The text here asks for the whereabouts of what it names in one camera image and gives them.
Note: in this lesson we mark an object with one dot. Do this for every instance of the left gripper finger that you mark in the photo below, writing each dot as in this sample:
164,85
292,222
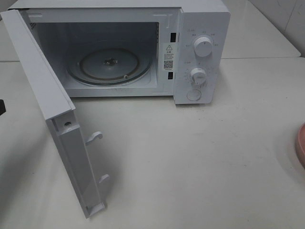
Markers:
2,107

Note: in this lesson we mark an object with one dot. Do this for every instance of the white microwave oven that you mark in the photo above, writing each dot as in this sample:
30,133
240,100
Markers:
67,26

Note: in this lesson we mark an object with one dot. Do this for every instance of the white timer knob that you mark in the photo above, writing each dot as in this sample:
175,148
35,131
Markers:
198,76

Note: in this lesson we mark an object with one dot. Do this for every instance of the upper white power knob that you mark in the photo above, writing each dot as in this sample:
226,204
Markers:
203,45

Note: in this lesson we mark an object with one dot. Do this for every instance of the glass microwave turntable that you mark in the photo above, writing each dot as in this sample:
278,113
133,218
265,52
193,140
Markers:
108,66

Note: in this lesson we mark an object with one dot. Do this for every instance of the pink plate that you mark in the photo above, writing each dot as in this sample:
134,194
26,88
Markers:
300,145

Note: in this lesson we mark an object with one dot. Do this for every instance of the white microwave door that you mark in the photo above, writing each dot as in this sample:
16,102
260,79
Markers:
59,113

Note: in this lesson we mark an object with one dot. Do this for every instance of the round white door button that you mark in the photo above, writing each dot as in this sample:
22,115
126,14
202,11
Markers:
194,95

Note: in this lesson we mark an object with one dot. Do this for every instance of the white warning label sticker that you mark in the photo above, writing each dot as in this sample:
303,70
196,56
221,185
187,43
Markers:
169,52

